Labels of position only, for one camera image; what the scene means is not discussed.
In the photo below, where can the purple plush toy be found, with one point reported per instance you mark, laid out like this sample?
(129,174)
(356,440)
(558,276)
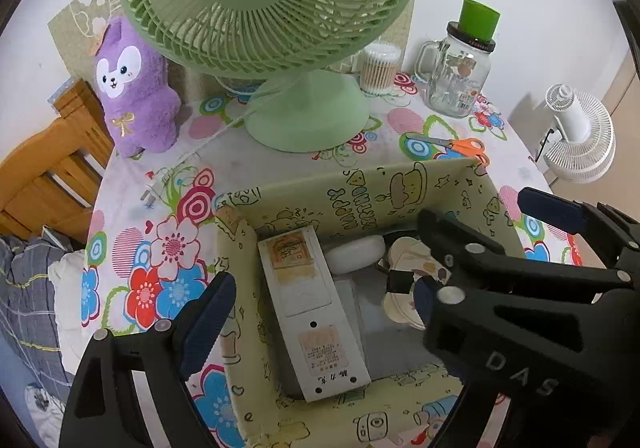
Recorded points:
(135,108)

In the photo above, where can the green plastic cup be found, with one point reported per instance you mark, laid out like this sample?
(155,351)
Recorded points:
(479,20)

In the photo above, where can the blue paper scrap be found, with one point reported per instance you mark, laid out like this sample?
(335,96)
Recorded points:
(61,90)

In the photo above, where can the beige printed wall cloth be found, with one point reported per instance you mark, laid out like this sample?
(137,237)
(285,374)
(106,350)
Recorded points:
(75,23)

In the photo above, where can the yellow cartoon-print storage box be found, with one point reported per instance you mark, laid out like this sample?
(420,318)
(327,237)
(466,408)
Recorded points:
(350,198)

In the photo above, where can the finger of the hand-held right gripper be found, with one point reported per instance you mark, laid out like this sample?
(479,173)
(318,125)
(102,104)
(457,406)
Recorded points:
(465,258)
(550,210)

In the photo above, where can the cotton swab container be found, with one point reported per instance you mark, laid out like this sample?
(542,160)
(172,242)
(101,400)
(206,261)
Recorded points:
(380,70)

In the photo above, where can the small white fan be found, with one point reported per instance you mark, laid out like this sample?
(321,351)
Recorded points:
(585,143)

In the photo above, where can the white printed cloth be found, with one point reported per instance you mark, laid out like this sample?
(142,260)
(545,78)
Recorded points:
(45,410)

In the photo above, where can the white pillow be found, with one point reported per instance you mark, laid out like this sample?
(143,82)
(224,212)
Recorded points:
(67,288)

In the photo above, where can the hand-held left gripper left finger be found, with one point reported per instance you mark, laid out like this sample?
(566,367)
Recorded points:
(205,328)

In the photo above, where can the grey plaid blanket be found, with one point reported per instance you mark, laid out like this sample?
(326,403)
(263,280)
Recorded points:
(25,308)

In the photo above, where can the glass mug jar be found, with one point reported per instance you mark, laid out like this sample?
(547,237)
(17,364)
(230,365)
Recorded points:
(455,88)

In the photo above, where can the white remote control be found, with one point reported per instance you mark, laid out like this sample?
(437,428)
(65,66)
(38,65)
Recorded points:
(305,298)

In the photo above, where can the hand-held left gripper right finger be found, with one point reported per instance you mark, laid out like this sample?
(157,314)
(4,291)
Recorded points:
(424,300)

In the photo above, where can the beige door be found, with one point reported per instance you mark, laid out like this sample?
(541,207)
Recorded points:
(625,88)

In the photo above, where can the white earbuds case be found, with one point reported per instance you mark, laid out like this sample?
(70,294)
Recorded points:
(352,255)

